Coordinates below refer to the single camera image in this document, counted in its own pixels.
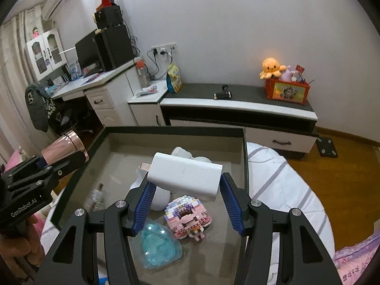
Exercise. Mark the rose gold metal cup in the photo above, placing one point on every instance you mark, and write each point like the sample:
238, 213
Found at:
62, 148

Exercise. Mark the blue white box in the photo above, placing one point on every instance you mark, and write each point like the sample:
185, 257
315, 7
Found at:
73, 69

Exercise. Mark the black body scale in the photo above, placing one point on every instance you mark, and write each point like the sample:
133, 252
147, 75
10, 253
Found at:
326, 147

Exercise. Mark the clear blue plastic container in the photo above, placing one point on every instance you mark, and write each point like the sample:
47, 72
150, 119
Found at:
157, 243

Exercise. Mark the white glass door cabinet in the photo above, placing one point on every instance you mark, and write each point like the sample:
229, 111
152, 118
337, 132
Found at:
44, 53

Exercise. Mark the white power adapter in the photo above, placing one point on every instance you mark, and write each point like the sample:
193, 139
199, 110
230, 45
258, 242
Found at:
184, 175

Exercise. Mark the person's left hand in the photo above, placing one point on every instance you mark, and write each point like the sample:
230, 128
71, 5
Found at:
17, 249

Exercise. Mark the red printed storage box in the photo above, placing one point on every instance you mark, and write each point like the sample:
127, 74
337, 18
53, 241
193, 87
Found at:
286, 92

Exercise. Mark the pink plush toy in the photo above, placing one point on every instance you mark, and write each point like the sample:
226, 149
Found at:
286, 74

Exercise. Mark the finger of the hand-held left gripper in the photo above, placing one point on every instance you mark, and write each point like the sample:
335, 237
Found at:
23, 167
50, 178

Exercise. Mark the white desk with drawers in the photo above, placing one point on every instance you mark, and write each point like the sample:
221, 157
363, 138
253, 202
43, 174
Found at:
104, 101

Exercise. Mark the pink printed quilt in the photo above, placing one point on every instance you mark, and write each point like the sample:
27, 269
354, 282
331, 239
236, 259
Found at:
359, 258

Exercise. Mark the printed flat packet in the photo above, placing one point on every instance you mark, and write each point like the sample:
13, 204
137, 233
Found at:
147, 90

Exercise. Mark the small black handheld device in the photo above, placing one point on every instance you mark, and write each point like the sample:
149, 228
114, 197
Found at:
222, 92

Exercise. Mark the pink brick toy house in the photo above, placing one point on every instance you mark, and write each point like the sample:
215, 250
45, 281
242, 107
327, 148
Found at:
184, 213

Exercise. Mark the orange octopus plush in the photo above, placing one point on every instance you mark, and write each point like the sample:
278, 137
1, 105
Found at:
271, 66

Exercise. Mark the black white tv cabinet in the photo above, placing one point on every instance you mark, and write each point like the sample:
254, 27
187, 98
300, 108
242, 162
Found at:
237, 115

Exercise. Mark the grey printed jacket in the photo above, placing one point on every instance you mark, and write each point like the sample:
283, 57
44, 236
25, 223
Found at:
37, 107

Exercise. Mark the small clear bottle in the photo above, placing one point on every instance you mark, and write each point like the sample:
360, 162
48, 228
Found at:
98, 196

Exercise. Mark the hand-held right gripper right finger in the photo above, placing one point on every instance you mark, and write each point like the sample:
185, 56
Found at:
233, 207

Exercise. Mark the white wall socket strip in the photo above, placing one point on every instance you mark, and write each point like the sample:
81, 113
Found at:
164, 48

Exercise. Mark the white lumpy figure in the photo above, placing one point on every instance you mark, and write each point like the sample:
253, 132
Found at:
182, 153

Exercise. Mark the small doll figure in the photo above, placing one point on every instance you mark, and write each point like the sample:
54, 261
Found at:
35, 32

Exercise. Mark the black computer monitor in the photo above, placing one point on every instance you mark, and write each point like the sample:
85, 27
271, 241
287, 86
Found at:
86, 50

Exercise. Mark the large pink box black rim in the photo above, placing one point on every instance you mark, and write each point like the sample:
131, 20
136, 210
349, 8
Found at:
124, 166

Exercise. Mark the beige curtain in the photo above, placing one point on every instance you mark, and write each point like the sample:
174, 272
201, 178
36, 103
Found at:
12, 80

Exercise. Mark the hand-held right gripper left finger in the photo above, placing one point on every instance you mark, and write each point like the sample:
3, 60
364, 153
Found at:
142, 210

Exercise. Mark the black speaker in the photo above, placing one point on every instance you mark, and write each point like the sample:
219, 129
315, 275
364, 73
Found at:
108, 16

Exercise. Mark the pale grey round ball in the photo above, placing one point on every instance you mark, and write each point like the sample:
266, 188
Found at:
161, 199

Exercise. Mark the black office chair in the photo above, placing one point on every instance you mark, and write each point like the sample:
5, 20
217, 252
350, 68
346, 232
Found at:
74, 118

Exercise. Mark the black computer tower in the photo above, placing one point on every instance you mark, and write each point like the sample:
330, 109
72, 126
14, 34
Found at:
114, 47

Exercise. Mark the small white side cabinet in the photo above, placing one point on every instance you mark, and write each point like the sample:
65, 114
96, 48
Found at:
145, 112

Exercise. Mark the bottle with orange cap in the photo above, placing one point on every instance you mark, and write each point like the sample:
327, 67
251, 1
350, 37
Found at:
144, 74

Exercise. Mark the black keyboard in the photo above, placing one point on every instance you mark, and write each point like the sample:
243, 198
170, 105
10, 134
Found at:
92, 71

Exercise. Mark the colourful snack bag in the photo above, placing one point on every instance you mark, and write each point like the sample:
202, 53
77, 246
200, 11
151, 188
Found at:
174, 78

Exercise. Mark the small red card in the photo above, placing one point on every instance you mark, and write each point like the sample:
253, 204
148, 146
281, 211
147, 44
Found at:
299, 69

